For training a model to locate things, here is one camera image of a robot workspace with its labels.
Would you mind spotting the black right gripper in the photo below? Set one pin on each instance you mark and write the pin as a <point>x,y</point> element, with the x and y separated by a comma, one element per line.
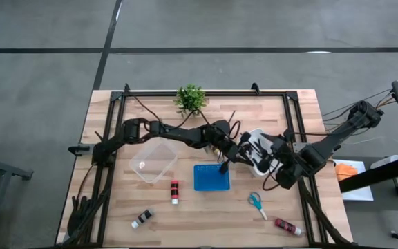
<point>289,162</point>

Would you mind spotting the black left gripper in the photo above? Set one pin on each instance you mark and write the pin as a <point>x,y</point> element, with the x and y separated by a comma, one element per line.
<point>228,149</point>

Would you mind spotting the orange paint bottle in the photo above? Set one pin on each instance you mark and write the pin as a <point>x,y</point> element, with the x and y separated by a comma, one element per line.
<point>175,192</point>

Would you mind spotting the dark red paint bottle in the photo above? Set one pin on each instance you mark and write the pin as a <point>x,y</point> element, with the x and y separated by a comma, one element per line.
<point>287,226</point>

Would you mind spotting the grey black paint bottle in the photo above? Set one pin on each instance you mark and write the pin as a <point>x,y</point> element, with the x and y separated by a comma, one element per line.
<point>143,218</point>

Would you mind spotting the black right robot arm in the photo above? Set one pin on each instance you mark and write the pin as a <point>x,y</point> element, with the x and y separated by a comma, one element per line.
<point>333,143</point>

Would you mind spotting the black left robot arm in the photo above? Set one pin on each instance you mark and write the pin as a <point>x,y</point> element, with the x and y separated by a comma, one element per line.
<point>181,133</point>

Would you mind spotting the white plastic bin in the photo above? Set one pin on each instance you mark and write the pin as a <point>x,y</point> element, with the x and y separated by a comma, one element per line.
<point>255,133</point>

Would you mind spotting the blue plastic basket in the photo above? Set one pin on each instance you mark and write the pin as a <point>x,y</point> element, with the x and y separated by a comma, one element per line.
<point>209,180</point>

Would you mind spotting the small green potted plant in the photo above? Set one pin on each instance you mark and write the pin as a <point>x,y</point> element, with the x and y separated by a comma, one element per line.
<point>190,99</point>

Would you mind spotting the orange cloth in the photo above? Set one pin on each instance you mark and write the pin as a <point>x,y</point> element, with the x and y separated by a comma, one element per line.
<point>345,172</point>

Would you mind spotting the clear plastic container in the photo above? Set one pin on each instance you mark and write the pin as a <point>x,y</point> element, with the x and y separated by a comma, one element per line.
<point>154,160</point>

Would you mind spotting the white paper sheet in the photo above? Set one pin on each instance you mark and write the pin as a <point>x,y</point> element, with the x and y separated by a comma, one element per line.
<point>361,195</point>

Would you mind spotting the black diagonal beam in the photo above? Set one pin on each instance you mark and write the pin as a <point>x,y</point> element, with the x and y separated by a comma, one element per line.
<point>375,176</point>

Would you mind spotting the light grey cylinder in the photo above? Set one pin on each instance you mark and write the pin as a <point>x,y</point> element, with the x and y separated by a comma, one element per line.
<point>385,160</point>

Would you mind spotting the dark grey side table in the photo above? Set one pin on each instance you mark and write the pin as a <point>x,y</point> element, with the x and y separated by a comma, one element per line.
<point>12,170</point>

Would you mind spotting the black aluminium table frame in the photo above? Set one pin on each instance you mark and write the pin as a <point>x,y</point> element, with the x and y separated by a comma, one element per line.
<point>171,93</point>

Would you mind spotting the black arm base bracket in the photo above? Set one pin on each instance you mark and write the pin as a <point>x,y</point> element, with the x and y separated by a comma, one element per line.
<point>79,149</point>

